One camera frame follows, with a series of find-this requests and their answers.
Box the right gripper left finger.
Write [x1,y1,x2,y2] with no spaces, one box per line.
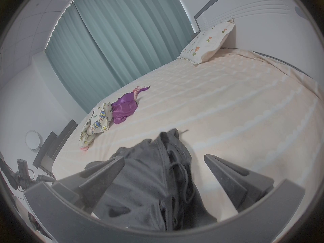
[52,156,125,208]

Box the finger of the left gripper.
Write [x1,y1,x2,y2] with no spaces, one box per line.
[37,174,57,183]

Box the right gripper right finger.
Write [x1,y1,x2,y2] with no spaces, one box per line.
[204,154,275,211]

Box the black T-shirt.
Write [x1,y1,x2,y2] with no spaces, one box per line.
[92,128,218,232]

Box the bed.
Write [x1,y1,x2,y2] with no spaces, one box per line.
[52,0,324,223]

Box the white printed pyjama top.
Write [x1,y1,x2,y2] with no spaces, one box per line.
[78,102,113,148]

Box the purple satin garment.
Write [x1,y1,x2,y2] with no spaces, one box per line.
[111,86,151,125]

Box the white printed pillow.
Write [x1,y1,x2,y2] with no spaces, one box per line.
[178,21,235,65]

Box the blue-green curtain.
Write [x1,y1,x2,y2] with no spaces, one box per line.
[45,0,194,114]

